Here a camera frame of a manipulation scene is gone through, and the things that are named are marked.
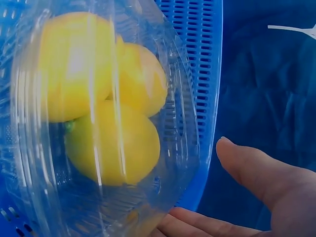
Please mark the large yellow lemon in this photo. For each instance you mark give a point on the large yellow lemon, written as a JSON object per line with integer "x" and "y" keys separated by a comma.
{"x": 74, "y": 66}

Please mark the clear plastic container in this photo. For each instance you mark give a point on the clear plastic container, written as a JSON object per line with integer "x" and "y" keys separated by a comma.
{"x": 118, "y": 192}

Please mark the white plastic fork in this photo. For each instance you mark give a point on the white plastic fork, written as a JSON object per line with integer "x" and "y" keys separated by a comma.
{"x": 284, "y": 28}

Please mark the yellow lemon with green stem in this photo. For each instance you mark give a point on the yellow lemon with green stem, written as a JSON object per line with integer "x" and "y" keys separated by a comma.
{"x": 116, "y": 145}

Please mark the blue plastic colander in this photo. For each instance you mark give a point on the blue plastic colander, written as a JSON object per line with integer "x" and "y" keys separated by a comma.
{"x": 200, "y": 54}

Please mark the person's right hand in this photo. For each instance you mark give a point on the person's right hand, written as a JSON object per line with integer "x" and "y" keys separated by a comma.
{"x": 284, "y": 205}

